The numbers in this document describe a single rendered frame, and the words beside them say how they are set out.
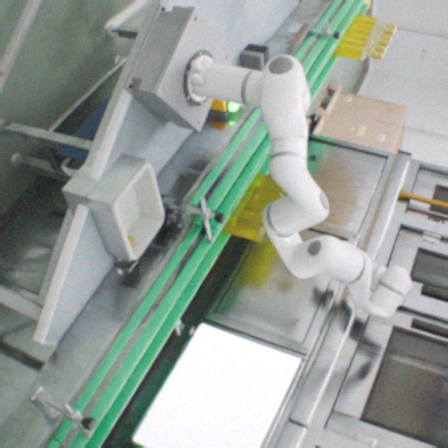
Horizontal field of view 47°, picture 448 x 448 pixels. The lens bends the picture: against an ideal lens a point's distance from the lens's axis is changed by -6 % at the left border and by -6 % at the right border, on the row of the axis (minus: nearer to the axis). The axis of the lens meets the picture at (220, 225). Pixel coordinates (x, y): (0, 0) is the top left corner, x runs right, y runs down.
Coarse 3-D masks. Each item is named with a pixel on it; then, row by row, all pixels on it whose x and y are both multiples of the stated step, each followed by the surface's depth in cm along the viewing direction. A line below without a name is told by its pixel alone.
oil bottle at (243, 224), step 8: (232, 216) 163; (240, 216) 162; (248, 216) 162; (256, 216) 162; (232, 224) 162; (240, 224) 160; (248, 224) 160; (256, 224) 160; (232, 232) 164; (240, 232) 163; (248, 232) 161; (256, 232) 159; (264, 232) 158; (256, 240) 162; (264, 240) 160
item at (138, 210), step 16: (144, 176) 141; (128, 192) 145; (144, 192) 146; (128, 208) 147; (144, 208) 152; (160, 208) 149; (128, 224) 149; (144, 224) 151; (160, 224) 151; (128, 240) 138; (144, 240) 147
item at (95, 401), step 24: (192, 240) 157; (168, 264) 152; (192, 264) 151; (168, 288) 147; (144, 312) 142; (168, 312) 141; (120, 336) 137; (144, 336) 137; (120, 360) 133; (96, 384) 129; (120, 384) 128; (96, 408) 124; (72, 432) 121
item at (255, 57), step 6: (246, 48) 189; (252, 48) 189; (258, 48) 188; (264, 48) 188; (246, 54) 186; (252, 54) 186; (258, 54) 185; (264, 54) 187; (246, 60) 188; (252, 60) 187; (258, 60) 186; (264, 60) 189; (246, 66) 190; (252, 66) 189; (258, 66) 188; (264, 66) 190
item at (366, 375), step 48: (336, 144) 208; (336, 192) 191; (384, 192) 185; (432, 192) 187; (240, 240) 181; (384, 240) 173; (432, 240) 173; (432, 288) 159; (336, 336) 150; (384, 336) 152; (432, 336) 150; (144, 384) 149; (336, 384) 142; (384, 384) 142; (432, 384) 140; (288, 432) 132; (336, 432) 135; (384, 432) 133; (432, 432) 131
